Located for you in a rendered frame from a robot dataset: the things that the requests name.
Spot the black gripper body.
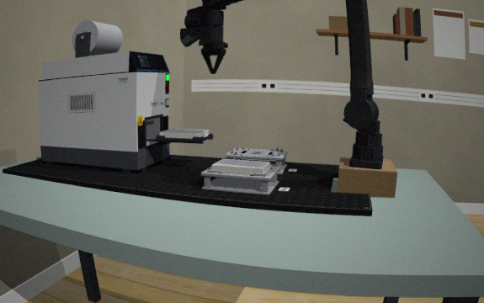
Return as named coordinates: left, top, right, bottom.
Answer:
left=199, top=25, right=228, bottom=51

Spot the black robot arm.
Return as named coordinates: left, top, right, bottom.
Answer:
left=180, top=0, right=383, bottom=169

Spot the grey roll on dark bracket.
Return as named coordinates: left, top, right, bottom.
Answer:
left=72, top=20, right=123, bottom=56

